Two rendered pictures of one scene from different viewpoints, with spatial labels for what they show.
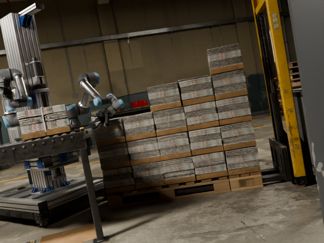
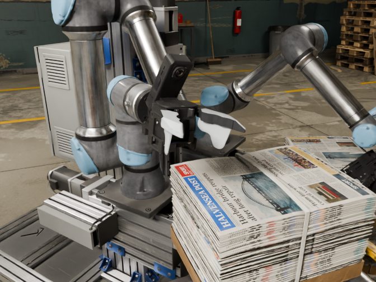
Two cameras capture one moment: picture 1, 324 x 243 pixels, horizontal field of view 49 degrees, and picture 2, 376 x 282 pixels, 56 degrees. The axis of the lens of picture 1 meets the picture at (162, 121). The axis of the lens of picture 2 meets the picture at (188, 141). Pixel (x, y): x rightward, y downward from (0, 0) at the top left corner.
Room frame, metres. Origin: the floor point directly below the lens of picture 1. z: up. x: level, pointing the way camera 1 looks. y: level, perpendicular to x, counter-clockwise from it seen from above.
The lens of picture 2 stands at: (2.29, 1.24, 1.42)
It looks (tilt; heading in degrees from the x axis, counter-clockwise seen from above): 23 degrees down; 352
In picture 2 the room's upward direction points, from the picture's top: straight up
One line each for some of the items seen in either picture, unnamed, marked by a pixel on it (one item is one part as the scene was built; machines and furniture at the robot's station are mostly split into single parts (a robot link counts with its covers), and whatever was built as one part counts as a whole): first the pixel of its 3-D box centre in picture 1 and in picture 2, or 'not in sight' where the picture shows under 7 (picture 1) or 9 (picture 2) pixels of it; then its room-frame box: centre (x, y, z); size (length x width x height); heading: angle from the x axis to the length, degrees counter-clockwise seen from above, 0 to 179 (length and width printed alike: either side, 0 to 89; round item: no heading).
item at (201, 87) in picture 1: (196, 91); not in sight; (3.35, -0.38, 0.95); 0.38 x 0.29 x 0.23; 173
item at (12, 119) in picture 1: (7, 98); (92, 82); (3.27, 1.36, 1.19); 0.15 x 0.12 x 0.55; 114
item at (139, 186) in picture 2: not in sight; (142, 174); (3.32, 1.24, 0.87); 0.15 x 0.15 x 0.10
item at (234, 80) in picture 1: (233, 116); not in sight; (3.31, -0.67, 0.65); 0.39 x 0.30 x 1.29; 172
